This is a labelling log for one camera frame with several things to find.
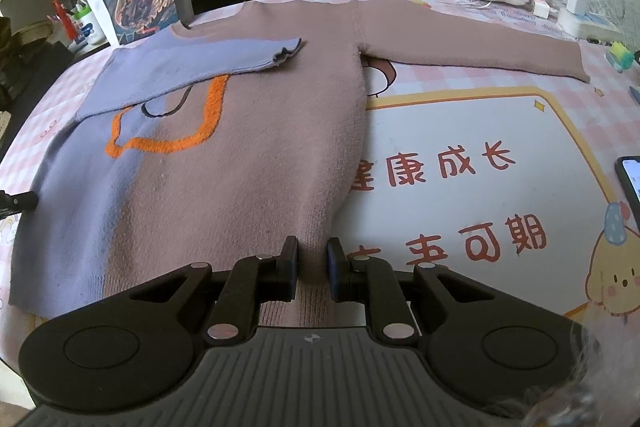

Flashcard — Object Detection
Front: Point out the white green lidded jar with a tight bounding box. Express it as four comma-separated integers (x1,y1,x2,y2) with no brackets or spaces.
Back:
74,5,106,46

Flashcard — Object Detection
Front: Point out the dark olive jacket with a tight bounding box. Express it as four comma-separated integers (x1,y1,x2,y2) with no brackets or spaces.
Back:
1,16,53,110

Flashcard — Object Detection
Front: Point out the black smartphone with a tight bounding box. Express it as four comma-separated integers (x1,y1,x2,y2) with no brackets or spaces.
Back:
615,156,640,227

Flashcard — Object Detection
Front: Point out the white power strip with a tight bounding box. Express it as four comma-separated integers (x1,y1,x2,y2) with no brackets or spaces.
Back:
556,8,623,42

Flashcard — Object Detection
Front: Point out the pink checkered cartoon desk mat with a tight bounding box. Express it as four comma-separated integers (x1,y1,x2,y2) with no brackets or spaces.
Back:
1,0,639,365

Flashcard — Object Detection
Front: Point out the green yellow eraser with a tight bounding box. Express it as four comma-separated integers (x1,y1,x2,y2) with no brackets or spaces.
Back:
605,41,634,74

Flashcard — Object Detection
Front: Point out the purple and mauve knit sweater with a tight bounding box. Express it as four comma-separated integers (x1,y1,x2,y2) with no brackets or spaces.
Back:
9,0,586,326

